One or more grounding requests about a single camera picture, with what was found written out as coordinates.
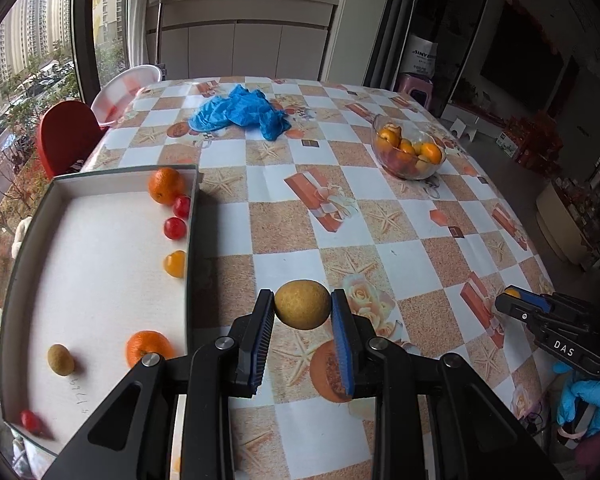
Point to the red chair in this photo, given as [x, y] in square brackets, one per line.
[65, 135]

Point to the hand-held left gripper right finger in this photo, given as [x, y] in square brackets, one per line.
[341, 345]

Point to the white cardboard box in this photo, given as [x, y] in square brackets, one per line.
[95, 270]

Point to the tan round fruit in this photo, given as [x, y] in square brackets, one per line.
[422, 164]

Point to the stack of red boxes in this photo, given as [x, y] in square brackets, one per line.
[540, 135]

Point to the black television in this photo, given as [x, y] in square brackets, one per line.
[522, 60]

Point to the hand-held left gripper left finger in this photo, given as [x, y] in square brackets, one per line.
[260, 345]

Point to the brown round fruit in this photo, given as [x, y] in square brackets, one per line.
[302, 305]
[60, 358]

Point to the small white step stool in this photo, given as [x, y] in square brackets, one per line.
[462, 127]

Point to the white cabinet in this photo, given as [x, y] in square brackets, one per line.
[245, 35]

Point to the clear glass bowl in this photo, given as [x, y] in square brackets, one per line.
[377, 125]

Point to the white plastic chair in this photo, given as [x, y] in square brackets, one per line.
[125, 92]

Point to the yellow cherry tomato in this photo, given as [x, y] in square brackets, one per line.
[511, 292]
[175, 263]

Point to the red cherry tomato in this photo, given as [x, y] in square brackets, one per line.
[175, 228]
[30, 419]
[181, 206]

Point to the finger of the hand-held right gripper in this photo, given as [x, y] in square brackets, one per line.
[535, 300]
[517, 308]

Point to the pile of blue gloves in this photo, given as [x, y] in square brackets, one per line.
[240, 112]

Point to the metal pole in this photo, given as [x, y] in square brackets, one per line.
[159, 35]

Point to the small orange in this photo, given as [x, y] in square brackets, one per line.
[407, 147]

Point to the white shopping bag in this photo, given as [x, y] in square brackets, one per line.
[422, 62]

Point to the grey curtain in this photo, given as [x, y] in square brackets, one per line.
[387, 25]

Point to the white low stand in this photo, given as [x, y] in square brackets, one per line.
[490, 122]

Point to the spotted orange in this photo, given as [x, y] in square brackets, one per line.
[147, 346]
[165, 185]

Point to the pink plastic stool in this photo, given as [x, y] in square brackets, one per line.
[415, 87]

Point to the red round fruit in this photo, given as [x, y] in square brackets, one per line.
[395, 160]

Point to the white curtain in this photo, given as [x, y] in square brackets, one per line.
[140, 15]

